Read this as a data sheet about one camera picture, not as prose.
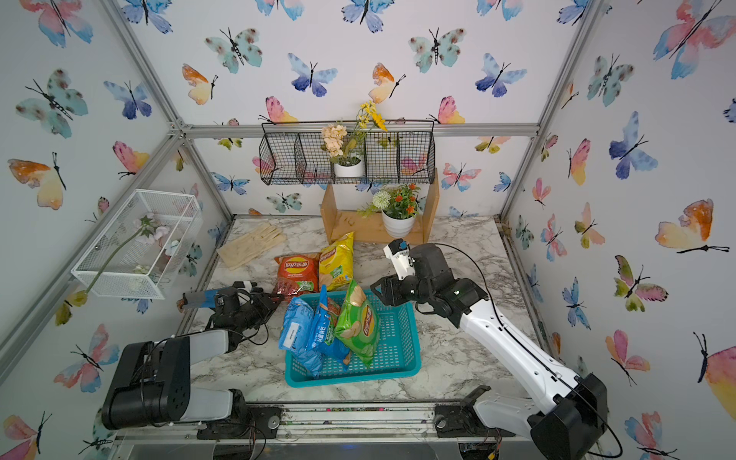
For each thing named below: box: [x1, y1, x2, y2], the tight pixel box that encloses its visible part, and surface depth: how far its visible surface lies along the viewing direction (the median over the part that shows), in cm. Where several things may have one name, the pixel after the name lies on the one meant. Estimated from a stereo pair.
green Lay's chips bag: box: [333, 279, 381, 368], surface depth 77 cm
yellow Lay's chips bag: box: [319, 230, 355, 291], surface depth 97 cm
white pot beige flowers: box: [321, 100, 389, 178], surface depth 87 cm
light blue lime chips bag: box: [307, 284, 353, 367], surface depth 72 cm
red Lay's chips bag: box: [274, 253, 321, 303], surface depth 96 cm
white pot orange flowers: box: [357, 184, 421, 239], surface depth 98 cm
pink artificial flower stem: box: [68, 213, 171, 307], surface depth 75 cm
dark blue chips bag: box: [278, 297, 323, 378], surface depth 74 cm
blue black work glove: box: [182, 288, 220, 309], surface depth 95 cm
